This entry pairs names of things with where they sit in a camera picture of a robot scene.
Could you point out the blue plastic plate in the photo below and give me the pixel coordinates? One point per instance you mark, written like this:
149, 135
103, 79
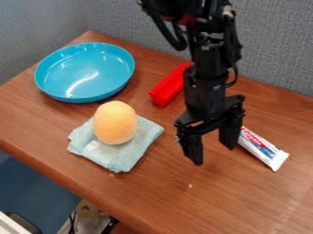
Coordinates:
86, 72

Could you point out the red plastic block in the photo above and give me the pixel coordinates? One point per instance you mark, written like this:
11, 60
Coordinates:
169, 87

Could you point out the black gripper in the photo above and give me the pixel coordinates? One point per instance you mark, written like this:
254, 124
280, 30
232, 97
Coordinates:
210, 110

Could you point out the objects under table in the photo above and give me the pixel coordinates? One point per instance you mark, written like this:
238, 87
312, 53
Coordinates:
86, 220

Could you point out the orange egg-shaped sponge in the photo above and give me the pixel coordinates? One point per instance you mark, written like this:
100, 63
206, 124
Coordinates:
115, 122

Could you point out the light blue folded cloth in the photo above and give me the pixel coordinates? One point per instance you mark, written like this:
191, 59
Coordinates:
119, 157

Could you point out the white toothpaste tube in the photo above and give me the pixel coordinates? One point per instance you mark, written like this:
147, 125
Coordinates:
262, 149

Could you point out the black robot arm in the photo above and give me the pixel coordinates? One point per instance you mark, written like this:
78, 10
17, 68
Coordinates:
201, 26

